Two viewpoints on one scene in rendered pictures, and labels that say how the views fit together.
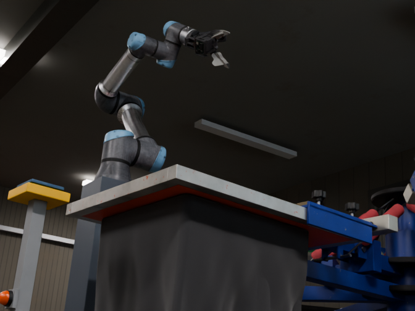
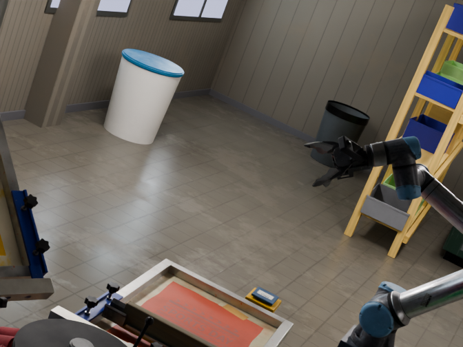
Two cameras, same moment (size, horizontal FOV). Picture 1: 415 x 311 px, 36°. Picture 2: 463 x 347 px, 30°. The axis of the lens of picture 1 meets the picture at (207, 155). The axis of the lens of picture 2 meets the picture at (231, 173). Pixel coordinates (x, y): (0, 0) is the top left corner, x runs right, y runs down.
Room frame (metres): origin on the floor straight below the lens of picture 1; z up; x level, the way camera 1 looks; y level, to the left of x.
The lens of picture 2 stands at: (4.18, -1.85, 2.41)
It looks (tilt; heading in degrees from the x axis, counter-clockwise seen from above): 17 degrees down; 142
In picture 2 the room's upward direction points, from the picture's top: 21 degrees clockwise
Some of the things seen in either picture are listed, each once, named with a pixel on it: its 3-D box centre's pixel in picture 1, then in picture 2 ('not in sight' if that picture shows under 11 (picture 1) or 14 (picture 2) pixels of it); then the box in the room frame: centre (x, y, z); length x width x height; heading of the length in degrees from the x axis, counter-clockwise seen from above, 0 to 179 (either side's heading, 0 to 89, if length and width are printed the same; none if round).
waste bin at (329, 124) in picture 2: not in sight; (337, 135); (-3.03, 5.10, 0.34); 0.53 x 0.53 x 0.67
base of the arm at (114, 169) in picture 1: (114, 174); (376, 332); (2.43, 0.36, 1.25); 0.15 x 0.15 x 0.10
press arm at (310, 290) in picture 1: (265, 293); not in sight; (2.89, -0.31, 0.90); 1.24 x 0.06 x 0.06; 68
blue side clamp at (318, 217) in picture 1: (335, 224); (96, 312); (1.93, -0.41, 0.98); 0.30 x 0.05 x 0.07; 128
